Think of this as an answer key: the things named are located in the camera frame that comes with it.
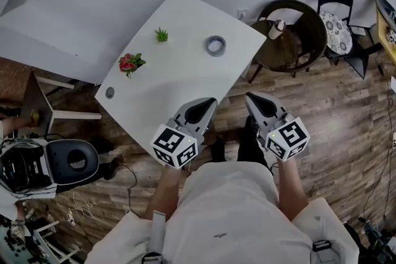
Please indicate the grey and white robot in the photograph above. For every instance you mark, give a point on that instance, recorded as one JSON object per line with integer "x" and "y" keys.
{"x": 58, "y": 160}

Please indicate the yellow object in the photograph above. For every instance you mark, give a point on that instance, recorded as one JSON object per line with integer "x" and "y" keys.
{"x": 34, "y": 118}

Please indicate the person's leg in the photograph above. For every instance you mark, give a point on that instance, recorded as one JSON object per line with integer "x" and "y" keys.
{"x": 250, "y": 148}
{"x": 218, "y": 150}

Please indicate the person's right forearm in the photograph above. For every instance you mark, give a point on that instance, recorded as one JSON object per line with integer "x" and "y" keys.
{"x": 292, "y": 188}

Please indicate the person's left leg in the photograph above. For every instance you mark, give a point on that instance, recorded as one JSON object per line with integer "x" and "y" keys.
{"x": 218, "y": 150}

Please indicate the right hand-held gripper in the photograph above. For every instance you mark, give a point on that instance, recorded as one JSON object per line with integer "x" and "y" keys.
{"x": 287, "y": 139}

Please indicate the grey-blue tape roll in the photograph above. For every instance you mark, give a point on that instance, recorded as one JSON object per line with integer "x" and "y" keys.
{"x": 211, "y": 52}

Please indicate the red flower potted plant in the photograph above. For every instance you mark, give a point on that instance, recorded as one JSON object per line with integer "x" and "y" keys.
{"x": 128, "y": 65}

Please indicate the person's white shirt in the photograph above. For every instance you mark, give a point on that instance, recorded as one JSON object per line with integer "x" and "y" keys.
{"x": 229, "y": 213}

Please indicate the dark brown wicker chair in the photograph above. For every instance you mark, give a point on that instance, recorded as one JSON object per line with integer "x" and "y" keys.
{"x": 318, "y": 37}

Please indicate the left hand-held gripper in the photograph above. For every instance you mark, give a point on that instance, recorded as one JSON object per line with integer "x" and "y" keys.
{"x": 174, "y": 145}

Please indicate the yellow wooden shelf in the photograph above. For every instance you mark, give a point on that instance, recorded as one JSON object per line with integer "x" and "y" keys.
{"x": 383, "y": 31}

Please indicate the floral round seat cushion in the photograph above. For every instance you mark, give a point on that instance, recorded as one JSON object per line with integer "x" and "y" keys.
{"x": 337, "y": 34}

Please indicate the small green potted plant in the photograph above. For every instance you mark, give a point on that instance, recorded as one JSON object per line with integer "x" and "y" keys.
{"x": 161, "y": 35}

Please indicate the beige paper cup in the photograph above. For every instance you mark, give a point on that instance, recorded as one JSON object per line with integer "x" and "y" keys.
{"x": 275, "y": 30}

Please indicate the person's right leg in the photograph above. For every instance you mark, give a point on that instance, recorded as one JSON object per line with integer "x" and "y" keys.
{"x": 250, "y": 148}

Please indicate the grey side table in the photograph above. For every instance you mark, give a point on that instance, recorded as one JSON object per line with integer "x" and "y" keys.
{"x": 34, "y": 92}

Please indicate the person's left forearm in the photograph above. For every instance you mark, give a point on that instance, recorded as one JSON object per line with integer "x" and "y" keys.
{"x": 162, "y": 191}

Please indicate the white wall socket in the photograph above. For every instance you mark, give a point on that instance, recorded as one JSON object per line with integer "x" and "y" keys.
{"x": 242, "y": 13}

